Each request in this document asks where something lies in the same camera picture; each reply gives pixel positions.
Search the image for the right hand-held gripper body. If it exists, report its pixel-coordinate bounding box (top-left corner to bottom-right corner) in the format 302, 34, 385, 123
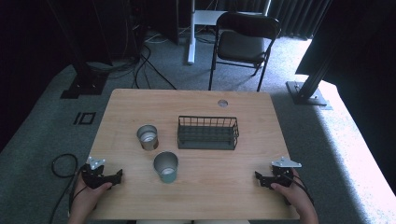
269, 156, 303, 188

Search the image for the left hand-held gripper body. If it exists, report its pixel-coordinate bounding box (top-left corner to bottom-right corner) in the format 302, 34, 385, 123
81, 156, 110, 189

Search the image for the copper metal cup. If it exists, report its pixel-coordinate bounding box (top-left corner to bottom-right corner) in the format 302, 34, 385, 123
135, 124, 160, 152

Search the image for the teal metal cup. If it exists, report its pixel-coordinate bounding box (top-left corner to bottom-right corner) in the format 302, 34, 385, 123
152, 151, 179, 184

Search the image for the black wire basket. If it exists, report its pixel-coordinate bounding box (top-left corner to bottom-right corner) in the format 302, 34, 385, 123
177, 115, 240, 151

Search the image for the person's left hand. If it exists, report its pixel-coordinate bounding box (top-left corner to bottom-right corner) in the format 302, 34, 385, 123
71, 172, 113, 217

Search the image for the person's right hand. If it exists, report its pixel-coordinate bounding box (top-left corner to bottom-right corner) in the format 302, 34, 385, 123
270, 167, 314, 216

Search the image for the black metal stand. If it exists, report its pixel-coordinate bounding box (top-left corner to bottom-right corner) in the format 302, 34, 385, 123
46, 0, 110, 100
285, 0, 353, 107

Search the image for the black folding chair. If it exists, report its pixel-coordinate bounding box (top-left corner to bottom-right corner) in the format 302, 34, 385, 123
207, 11, 282, 93

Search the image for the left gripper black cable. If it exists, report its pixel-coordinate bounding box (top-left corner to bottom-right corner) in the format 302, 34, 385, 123
68, 167, 88, 218

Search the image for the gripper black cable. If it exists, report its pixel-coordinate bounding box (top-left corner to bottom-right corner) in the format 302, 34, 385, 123
288, 173, 315, 207
68, 167, 88, 218

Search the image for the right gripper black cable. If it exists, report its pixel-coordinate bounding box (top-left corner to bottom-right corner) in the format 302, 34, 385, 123
288, 173, 315, 207

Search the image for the black looped floor cable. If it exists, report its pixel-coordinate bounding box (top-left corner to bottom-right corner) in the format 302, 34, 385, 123
49, 152, 79, 224

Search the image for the bundle of black floor cables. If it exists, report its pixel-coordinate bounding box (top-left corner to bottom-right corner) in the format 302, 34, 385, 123
85, 27, 178, 91

